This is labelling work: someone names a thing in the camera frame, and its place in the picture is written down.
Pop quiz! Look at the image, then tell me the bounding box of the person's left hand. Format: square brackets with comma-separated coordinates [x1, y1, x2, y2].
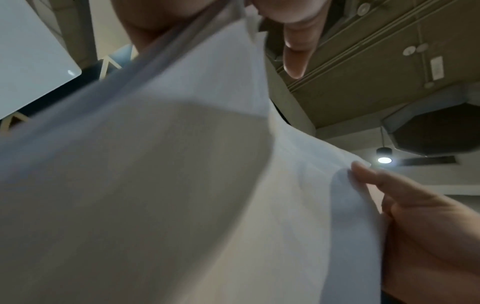
[349, 161, 480, 304]

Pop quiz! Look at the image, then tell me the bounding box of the ceiling air vent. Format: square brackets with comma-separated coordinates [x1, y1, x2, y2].
[396, 156, 459, 167]

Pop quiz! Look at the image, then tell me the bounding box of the white table panel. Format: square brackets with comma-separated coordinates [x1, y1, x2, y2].
[0, 0, 83, 120]

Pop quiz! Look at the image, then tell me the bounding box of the blue frame with white struts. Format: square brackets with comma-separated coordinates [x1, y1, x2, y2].
[0, 44, 140, 136]

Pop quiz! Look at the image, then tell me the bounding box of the dark octagonal ceiling fixture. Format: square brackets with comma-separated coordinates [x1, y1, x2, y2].
[381, 100, 480, 157]

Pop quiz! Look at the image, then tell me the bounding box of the white rectangular ceiling box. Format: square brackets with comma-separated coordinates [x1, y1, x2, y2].
[430, 56, 444, 81]

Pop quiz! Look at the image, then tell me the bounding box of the black pendant lamp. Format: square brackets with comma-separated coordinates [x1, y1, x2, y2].
[376, 126, 393, 165]

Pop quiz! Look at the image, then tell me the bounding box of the ceiling conduit rail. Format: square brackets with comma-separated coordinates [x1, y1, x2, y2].
[275, 0, 436, 91]

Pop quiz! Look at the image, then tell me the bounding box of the person's right hand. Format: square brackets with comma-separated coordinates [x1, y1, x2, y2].
[110, 0, 333, 80]

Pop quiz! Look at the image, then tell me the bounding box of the white cloth sheet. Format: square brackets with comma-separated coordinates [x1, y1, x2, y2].
[0, 0, 391, 304]

